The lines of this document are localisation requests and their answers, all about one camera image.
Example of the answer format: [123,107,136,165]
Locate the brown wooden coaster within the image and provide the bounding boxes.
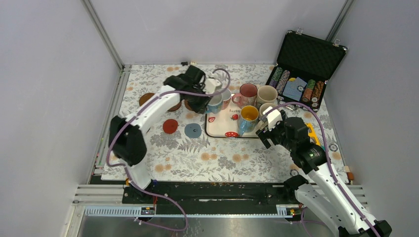
[184,100,193,111]
[168,102,182,112]
[138,93,155,107]

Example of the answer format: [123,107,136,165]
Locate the blue floral mug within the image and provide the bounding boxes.
[205,94,223,114]

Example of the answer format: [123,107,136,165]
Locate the grey blue coaster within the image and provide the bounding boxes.
[184,123,202,139]

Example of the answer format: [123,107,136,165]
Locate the red apple coaster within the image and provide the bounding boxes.
[163,119,178,134]

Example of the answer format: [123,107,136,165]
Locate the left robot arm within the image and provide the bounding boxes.
[106,65,221,203]

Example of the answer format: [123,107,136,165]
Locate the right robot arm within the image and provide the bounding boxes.
[256,108,392,237]

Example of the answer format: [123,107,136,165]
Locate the yellow triangle toy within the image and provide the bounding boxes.
[306,123,322,147]

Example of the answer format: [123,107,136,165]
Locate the pink small mug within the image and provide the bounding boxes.
[221,89,232,110]

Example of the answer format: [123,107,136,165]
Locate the cream mug front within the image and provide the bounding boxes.
[259,103,277,120]

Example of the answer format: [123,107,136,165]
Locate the cream mug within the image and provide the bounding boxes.
[259,103,277,120]
[256,85,278,108]

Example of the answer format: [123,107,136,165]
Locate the blue card deck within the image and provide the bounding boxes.
[282,78,307,101]

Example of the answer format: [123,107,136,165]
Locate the cream mug rear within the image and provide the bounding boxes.
[256,85,278,108]

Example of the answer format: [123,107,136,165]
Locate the yellow inside blue mug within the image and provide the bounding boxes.
[238,105,259,136]

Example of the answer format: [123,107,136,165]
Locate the white strawberry tray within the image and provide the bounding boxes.
[205,101,258,139]

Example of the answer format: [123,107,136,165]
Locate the pink large mug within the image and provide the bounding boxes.
[232,83,258,108]

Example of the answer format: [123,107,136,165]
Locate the black poker chip case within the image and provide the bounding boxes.
[266,30,348,112]

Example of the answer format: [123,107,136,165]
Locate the floral tablecloth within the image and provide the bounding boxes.
[119,65,348,183]

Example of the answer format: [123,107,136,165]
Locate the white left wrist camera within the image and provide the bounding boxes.
[203,78,222,94]

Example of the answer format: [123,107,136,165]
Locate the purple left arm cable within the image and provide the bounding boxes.
[105,68,231,232]

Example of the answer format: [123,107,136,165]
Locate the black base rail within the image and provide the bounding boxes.
[90,176,315,217]

